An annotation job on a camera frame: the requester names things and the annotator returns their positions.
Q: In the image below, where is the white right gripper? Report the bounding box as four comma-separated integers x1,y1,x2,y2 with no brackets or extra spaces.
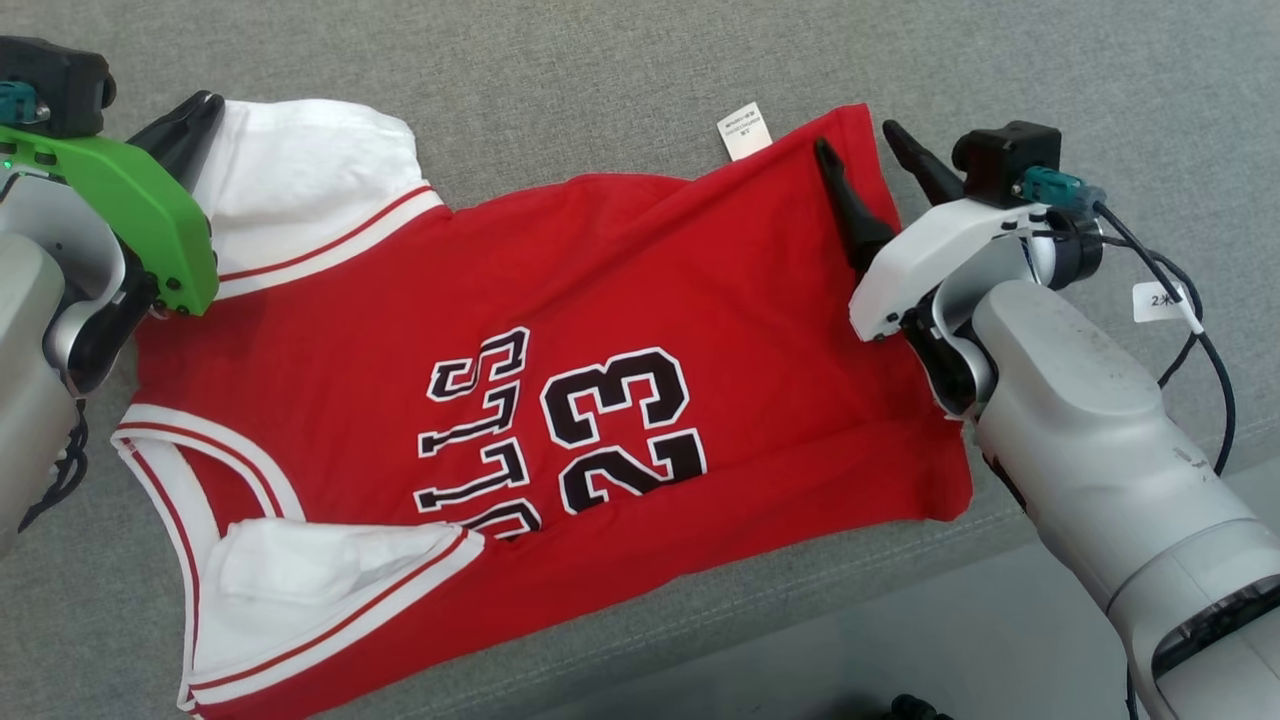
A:
813,119,1061,344

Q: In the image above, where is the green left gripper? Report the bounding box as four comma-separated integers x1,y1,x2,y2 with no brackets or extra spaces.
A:
0,90,227,319

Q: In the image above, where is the red basketball jersey shirt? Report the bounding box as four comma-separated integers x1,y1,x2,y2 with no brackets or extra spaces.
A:
110,97,973,720

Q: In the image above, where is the grey fabric sofa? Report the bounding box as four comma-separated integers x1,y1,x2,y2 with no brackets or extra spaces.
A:
0,0,1280,720

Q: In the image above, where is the white cable length tag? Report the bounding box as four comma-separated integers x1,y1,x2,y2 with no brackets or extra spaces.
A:
1132,281,1187,324

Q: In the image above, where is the black coiled cable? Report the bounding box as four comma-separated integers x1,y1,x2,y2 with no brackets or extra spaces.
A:
18,398,93,533

